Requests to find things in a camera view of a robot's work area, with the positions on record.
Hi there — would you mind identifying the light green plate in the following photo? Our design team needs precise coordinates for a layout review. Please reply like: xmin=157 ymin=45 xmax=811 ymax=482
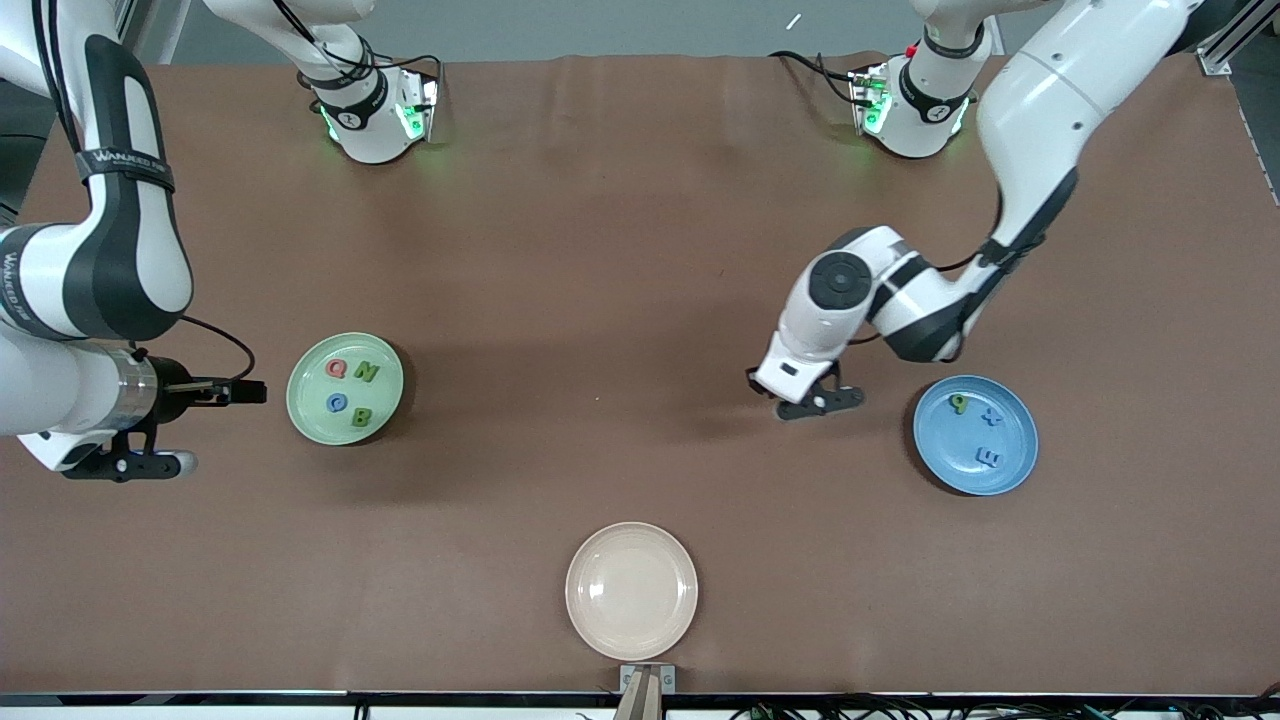
xmin=285 ymin=332 xmax=405 ymax=446

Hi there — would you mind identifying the brown table mat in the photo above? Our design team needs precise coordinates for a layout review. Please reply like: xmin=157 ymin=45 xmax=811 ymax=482
xmin=0 ymin=52 xmax=1280 ymax=696

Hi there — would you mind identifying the blue plate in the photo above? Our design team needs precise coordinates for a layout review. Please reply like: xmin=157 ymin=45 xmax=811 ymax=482
xmin=912 ymin=375 xmax=1039 ymax=497

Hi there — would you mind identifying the beige plate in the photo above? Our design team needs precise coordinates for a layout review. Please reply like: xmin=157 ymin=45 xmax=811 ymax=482
xmin=565 ymin=522 xmax=699 ymax=662

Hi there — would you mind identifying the black right arm wrist cable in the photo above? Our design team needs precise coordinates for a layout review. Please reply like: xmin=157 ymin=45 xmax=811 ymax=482
xmin=30 ymin=0 xmax=257 ymax=386

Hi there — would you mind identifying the black arm wrist cable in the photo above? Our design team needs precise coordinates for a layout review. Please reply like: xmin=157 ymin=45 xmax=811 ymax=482
xmin=30 ymin=0 xmax=257 ymax=386
xmin=835 ymin=185 xmax=1004 ymax=376

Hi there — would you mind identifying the black left arm wrist cable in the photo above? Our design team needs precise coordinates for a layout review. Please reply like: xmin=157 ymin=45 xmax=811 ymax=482
xmin=835 ymin=185 xmax=1004 ymax=376

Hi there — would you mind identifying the black left arm base cable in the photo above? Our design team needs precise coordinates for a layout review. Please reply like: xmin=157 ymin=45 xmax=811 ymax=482
xmin=770 ymin=50 xmax=861 ymax=106

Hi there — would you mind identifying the black arm base cable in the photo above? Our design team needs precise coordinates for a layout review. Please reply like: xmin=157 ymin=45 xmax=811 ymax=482
xmin=355 ymin=50 xmax=443 ymax=106
xmin=770 ymin=50 xmax=861 ymax=106

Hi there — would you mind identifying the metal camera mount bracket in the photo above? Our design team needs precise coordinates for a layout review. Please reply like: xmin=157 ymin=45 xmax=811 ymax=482
xmin=612 ymin=663 xmax=676 ymax=720

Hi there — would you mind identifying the black right arm base cable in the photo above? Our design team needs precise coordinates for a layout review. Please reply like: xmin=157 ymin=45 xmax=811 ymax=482
xmin=355 ymin=50 xmax=443 ymax=106

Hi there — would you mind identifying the cable bundle below table edge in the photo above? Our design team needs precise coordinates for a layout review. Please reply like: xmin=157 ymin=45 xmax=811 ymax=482
xmin=730 ymin=695 xmax=1280 ymax=720

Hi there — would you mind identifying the aluminium frame profile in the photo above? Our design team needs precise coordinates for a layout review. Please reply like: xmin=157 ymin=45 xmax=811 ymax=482
xmin=1195 ymin=0 xmax=1280 ymax=76

